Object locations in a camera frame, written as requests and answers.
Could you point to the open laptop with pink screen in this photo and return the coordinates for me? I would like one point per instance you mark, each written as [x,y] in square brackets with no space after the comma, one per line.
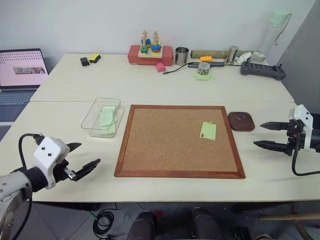
[21,67]

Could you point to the green sticky note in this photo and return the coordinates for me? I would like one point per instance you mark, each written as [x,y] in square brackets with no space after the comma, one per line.
[208,130]

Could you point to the green paper notes stack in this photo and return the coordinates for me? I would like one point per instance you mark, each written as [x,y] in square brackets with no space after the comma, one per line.
[107,117]

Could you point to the crumpled white paper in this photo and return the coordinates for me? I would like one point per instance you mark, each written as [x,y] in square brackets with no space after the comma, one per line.
[242,58]

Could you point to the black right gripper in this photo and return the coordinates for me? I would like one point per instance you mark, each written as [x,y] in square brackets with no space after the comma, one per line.
[293,145]

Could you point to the clear plastic box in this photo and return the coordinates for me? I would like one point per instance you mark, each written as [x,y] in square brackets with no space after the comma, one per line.
[95,130]

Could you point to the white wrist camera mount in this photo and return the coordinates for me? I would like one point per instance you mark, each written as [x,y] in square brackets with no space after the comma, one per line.
[47,150]
[302,115]

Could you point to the wooden colourful stacking toy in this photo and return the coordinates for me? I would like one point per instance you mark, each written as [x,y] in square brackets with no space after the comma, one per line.
[150,48]

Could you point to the pink arch block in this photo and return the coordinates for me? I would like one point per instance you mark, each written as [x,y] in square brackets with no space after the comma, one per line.
[161,68]

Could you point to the red rectangular box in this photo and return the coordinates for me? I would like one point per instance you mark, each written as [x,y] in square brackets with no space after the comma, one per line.
[132,56]

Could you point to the wood-framed cork board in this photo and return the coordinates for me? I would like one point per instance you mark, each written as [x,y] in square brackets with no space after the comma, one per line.
[172,140]

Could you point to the clear bottle with green lid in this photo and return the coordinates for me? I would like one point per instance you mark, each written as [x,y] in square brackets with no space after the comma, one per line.
[273,32]

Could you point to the metal cup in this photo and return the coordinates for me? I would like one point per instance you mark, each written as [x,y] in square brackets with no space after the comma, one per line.
[181,57]

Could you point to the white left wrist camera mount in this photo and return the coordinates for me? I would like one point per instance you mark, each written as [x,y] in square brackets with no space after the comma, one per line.
[47,150]

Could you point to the dark brown wooden dish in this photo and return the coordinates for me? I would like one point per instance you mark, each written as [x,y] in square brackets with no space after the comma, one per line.
[241,123]

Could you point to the dark rounded shape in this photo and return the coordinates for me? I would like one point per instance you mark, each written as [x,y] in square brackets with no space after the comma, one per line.
[142,227]
[206,225]

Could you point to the grey tape roll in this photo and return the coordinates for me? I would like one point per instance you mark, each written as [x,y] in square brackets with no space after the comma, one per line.
[258,57]

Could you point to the yellow toy brick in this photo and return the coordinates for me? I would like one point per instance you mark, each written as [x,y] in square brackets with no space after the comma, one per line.
[206,58]

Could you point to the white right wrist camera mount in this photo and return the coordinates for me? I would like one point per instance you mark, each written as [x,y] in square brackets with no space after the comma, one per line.
[302,115]

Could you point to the yellow and black eraser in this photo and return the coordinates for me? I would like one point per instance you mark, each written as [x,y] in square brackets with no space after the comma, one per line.
[95,58]

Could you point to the shiny metal cylinder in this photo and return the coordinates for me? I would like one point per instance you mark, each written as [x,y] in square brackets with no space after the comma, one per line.
[232,55]

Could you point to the light wooden beam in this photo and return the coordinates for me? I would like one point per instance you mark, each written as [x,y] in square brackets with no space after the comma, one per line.
[290,212]

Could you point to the small black block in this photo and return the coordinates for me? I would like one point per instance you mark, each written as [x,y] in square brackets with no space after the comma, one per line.
[84,61]

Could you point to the long cardboard tube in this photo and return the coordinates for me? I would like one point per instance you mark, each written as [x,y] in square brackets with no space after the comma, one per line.
[217,53]

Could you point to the black power strip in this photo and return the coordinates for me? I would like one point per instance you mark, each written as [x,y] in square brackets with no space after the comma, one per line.
[262,70]

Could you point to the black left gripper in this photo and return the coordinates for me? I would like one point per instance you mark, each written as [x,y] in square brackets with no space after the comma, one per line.
[62,171]

